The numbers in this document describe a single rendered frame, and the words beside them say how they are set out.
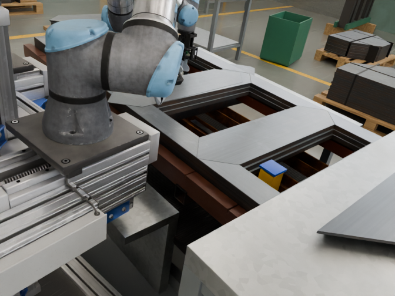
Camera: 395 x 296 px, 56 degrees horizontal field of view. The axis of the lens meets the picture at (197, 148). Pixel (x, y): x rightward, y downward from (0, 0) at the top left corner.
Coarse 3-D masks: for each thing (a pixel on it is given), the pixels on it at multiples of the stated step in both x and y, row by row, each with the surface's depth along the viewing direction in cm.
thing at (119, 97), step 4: (112, 92) 141; (116, 92) 141; (120, 92) 142; (112, 96) 138; (116, 96) 138; (120, 96) 139; (124, 96) 139; (116, 100) 135; (120, 100) 136; (124, 100) 136; (128, 100) 137; (132, 100) 137; (124, 104) 134; (128, 104) 134; (132, 104) 135; (136, 104) 135
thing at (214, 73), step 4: (208, 72) 175; (212, 72) 176; (216, 72) 177; (220, 72) 178; (216, 76) 172; (220, 76) 173; (224, 76) 173; (228, 76) 174; (224, 80) 169; (228, 80) 170; (232, 80) 170; (236, 80) 171; (232, 84) 167
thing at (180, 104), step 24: (240, 72) 182; (192, 96) 150; (216, 96) 159; (240, 96) 169; (264, 96) 167; (144, 120) 127; (168, 144) 120; (288, 144) 127; (312, 144) 137; (360, 144) 139; (192, 168) 114; (240, 192) 100
